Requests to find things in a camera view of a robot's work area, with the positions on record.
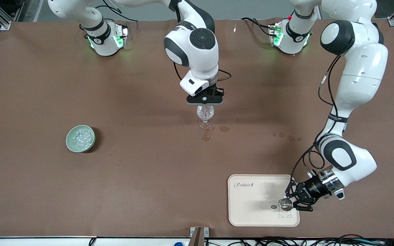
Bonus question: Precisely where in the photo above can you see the cream rabbit print tray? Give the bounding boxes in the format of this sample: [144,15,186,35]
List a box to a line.
[228,174,300,227]

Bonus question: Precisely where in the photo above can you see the brown camera post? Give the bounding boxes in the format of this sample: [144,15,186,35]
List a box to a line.
[190,227,205,246]

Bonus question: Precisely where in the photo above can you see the black cable bundle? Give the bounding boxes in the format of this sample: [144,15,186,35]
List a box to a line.
[204,234,394,246]

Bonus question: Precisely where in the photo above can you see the black left base cable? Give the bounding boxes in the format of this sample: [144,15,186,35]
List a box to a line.
[241,17,277,37]

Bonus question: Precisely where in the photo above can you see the green ceramic bowl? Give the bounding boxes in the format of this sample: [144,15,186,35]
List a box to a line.
[66,125,96,153]

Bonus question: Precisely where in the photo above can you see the metal jigger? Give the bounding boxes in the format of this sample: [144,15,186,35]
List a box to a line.
[278,198,293,211]

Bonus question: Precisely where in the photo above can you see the brown table cover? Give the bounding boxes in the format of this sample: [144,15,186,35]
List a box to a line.
[0,19,394,238]

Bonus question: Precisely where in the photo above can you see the clear ice cubes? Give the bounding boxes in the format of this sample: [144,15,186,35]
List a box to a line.
[72,128,94,149]

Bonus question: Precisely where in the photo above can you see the grey metal bracket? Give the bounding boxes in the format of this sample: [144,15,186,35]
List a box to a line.
[190,227,210,238]

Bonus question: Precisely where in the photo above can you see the clear wine glass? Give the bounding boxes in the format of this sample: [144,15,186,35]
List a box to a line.
[197,105,215,129]

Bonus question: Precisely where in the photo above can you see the black right base cable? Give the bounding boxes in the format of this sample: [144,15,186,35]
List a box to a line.
[94,0,139,32]

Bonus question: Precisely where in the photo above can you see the black base cable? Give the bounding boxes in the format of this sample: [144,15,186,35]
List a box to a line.
[94,0,139,32]
[241,17,277,37]

